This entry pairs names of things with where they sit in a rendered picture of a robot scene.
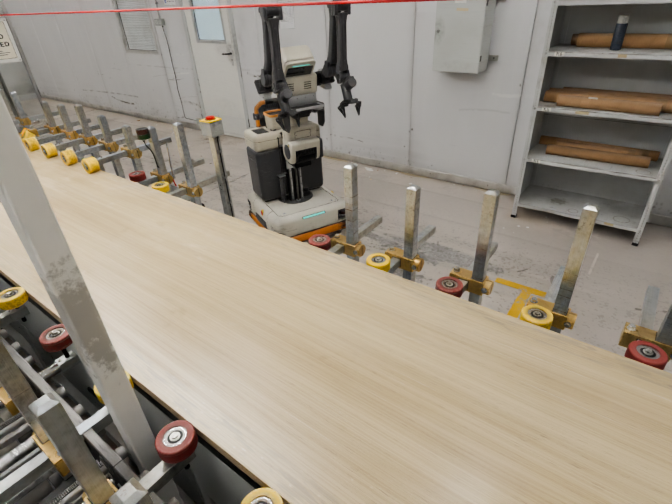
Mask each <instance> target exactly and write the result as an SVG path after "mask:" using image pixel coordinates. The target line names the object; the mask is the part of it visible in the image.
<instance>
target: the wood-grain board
mask: <svg viewBox="0 0 672 504"><path fill-rule="evenodd" d="M22 143H23V145H24V147H25V149H26V152H27V154H28V156H29V158H30V160H31V163H32V165H33V167H34V169H35V172H36V174H37V176H38V178H39V181H40V183H41V185H42V187H43V190H44V192H45V194H46V196H47V198H48V201H49V203H50V205H51V207H52V210H53V212H54V214H55V216H56V219H57V221H58V223H59V225H60V227H61V230H62V232H63V234H64V236H65V239H66V241H67V243H68V245H69V248H70V250H71V252H72V254H73V256H74V259H75V261H76V263H77V265H78V268H79V270H80V272H81V274H82V277H83V279H84V281H85V283H86V285H87V288H88V290H89V292H90V294H91V297H92V299H93V301H94V303H95V306H96V308H97V310H98V312H99V315H100V317H101V319H102V321H103V323H104V326H105V328H106V330H107V332H108V335H109V337H110V339H111V341H112V344H113V346H114V348H115V350H116V352H117V355H118V357H119V359H120V361H121V364H122V366H123V368H124V370H125V371H127V372H128V373H129V374H130V377H131V379H132V381H133V382H134V383H135V384H136V385H138V386H139V387H140V388H141V389H143V390H144V391H145V392H146V393H147V394H149V395H150V396H151V397H152V398H154V399H155V400H156V401H157V402H159V403H160V404H161V405H162V406H163V407H165V408H166V409H167V410H168V411H170V412H171V413H172V414H173V415H174V416H176V417H177V418H178V419H179V420H186V421H189V422H190V423H192V424H193V426H194V428H195V431H196V433H197V434H198V435H199V436H200V437H201V438H203V439H204V440H205V441H206V442H208V443H209V444H210V445H211V446H212V447H214V448H215V449H216V450H217V451H219V452H220V453H221V454H222V455H223V456H225V457H226V458H227V459H228V460H230V461H231V462H232V463H233V464H234V465H236V466H237V467H238V468H239V469H241V470H242V471H243V472H244V473H245V474H247V475H248V476H249V477H250V478H252V479H253V480H254V481H255V482H256V483H258V484H259V485H260V486H261V487H263V488H270V489H273V490H275V491H276V492H277V493H278V494H279V495H280V496H281V498H282V500H283V504H672V374H671V373H669V372H666V371H663V370H660V369H657V368H654V367H652V366H649V365H646V364H643V363H640V362H638V361H635V360H632V359H629V358H626V357H624V356H621V355H618V354H615V353H612V352H610V351H607V350H604V349H601V348H598V347H596V346H593V345H590V344H587V343H584V342H582V341H579V340H576V339H573V338H570V337H568V336H565V335H562V334H559V333H556V332H554V331H551V330H548V329H545V328H542V327H540V326H537V325H534V324H531V323H528V322H526V321H523V320H520V319H517V318H514V317H511V316H509V315H506V314H503V313H500V312H497V311H495V310H492V309H489V308H486V307H483V306H481V305H478V304H475V303H472V302H469V301H467V300H464V299H461V298H458V297H455V296H453V295H450V294H447V293H444V292H441V291H439V290H436V289H433V288H430V287H427V286H425V285H422V284H419V283H416V282H413V281H411V280H408V279H405V278H402V277H399V276H397V275H394V274H391V273H388V272H385V271H383V270H380V269H377V268H374V267H371V266H368V265H366V264H363V263H360V262H357V261H354V260H352V259H349V258H346V257H343V256H340V255H338V254H335V253H332V252H329V251H326V250H324V249H321V248H318V247H315V246H312V245H310V244H307V243H304V242H301V241H298V240H296V239H293V238H290V237H287V236H284V235H282V234H279V233H276V232H273V231H270V230H268V229H265V228H262V227H259V226H256V225H254V224H251V223H248V222H245V221H242V220H240V219H237V218H234V217H231V216H228V215H226V214H223V213H220V212H217V211H214V210H211V209H209V208H206V207H203V206H200V205H197V204H195V203H192V202H189V201H186V200H183V199H181V198H178V197H175V196H172V195H169V194H167V193H164V192H161V191H158V190H155V189H153V188H150V187H147V186H144V185H141V184H139V183H136V182H133V181H130V180H127V179H125V178H122V177H119V176H116V175H113V174H111V173H108V172H105V171H102V170H99V171H97V172H94V173H91V174H88V173H87V172H86V171H85V170H84V168H83V166H82V163H80V162H77V163H75V164H72V165H68V166H67V165H65V164H64V162H63V161H62V159H61V156H60V155H57V156H55V157H51V158H46V157H45V155H44V154H43V152H42V150H41V149H39V150H35V151H32V152H30V151H29V150H28V149H27V148H26V146H25V144H24V142H22ZM0 273H1V274H2V275H3V276H4V277H5V278H7V279H8V280H9V281H10V282H12V283H13V284H14V285H15V286H16V287H22V288H24V289H25V291H26V293H27V295H28V296H29V297H30V298H31V299H32V300H34V301H35V302H36V303H37V304H39V305H40V306H41V307H42V308H43V309H45V310H46V311H47V312H48V313H50V314H51V315H52V316H53V317H54V318H56V319H57V320H58V321H59V322H61V323H62V324H63V322H62V320H61V318H60V316H59V314H58V312H57V310H56V308H55V306H54V305H53V303H52V301H51V299H50V297H49V295H48V293H47V291H46V289H45V287H44V285H43V283H42V281H41V279H40V277H39V275H38V273H37V272H36V270H35V268H34V266H33V264H32V262H31V260H30V258H29V256H28V254H27V252H26V250H25V248H24V246H23V244H22V242H21V240H20V239H19V237H18V235H17V233H16V231H15V229H14V227H13V225H12V223H11V221H10V219H9V217H8V215H7V213H6V211H5V209H4V207H3V205H2V204H1V202H0Z"/></svg>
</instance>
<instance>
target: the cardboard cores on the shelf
mask: <svg viewBox="0 0 672 504"><path fill-rule="evenodd" d="M613 34H614V33H579V34H573V35H572V39H571V45H576V47H607V48H610V45H611V41H612V38H613ZM621 48H646V49H672V34H647V33H625V37H624V40H623V44H622V47H621ZM544 101H546V102H556V106H564V107H574V108H584V109H594V110H604V111H614V112H624V113H634V114H644V115H654V116H659V115H660V112H661V113H671V114H672V95H668V94H655V93H642V92H629V91H615V90H602V89H589V88H576V87H563V88H550V89H549V90H546V92H545V95H544ZM539 144H544V145H547V148H546V154H551V155H558V156H565V157H572V158H579V159H586V160H593V161H600V162H607V163H614V164H621V165H628V166H635V167H642V168H648V167H649V164H650V161H657V160H658V158H659V155H660V152H659V151H652V150H645V149H637V148H630V147H623V146H616V145H609V144H602V143H595V142H587V141H580V140H573V139H566V138H559V137H552V136H544V135H541V137H540V140H539Z"/></svg>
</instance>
